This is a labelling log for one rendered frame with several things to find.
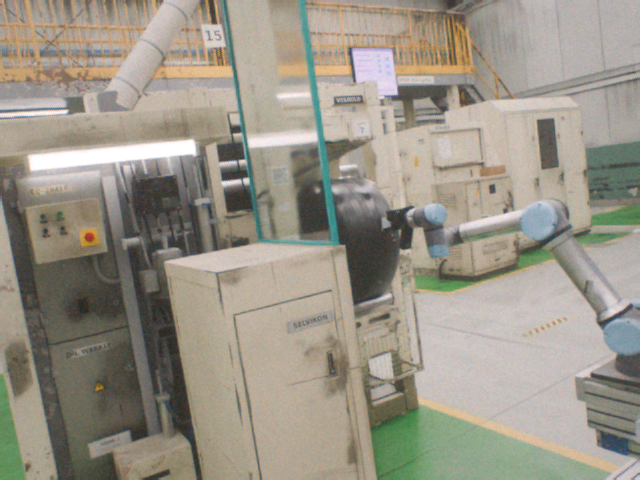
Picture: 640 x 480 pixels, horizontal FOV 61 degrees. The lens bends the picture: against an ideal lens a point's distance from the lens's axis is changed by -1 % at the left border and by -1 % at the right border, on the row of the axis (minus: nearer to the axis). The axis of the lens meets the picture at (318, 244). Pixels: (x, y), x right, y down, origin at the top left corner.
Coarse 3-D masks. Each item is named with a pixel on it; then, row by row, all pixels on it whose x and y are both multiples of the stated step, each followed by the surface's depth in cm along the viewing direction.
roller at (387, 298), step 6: (384, 294) 248; (390, 294) 249; (366, 300) 243; (372, 300) 244; (378, 300) 245; (384, 300) 246; (390, 300) 248; (354, 306) 239; (360, 306) 240; (366, 306) 242; (372, 306) 243; (378, 306) 246; (354, 312) 240
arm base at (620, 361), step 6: (618, 354) 180; (618, 360) 180; (624, 360) 176; (630, 360) 174; (636, 360) 173; (618, 366) 178; (624, 366) 175; (630, 366) 174; (636, 366) 172; (624, 372) 175; (630, 372) 174; (636, 372) 172
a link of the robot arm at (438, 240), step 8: (424, 232) 201; (432, 232) 199; (440, 232) 199; (448, 232) 204; (432, 240) 199; (440, 240) 199; (448, 240) 202; (432, 248) 200; (440, 248) 199; (448, 248) 201; (432, 256) 201; (440, 256) 199
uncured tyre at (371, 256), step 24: (336, 192) 231; (360, 192) 235; (336, 216) 226; (360, 216) 227; (384, 216) 232; (360, 240) 224; (384, 240) 230; (360, 264) 226; (384, 264) 232; (360, 288) 232; (384, 288) 242
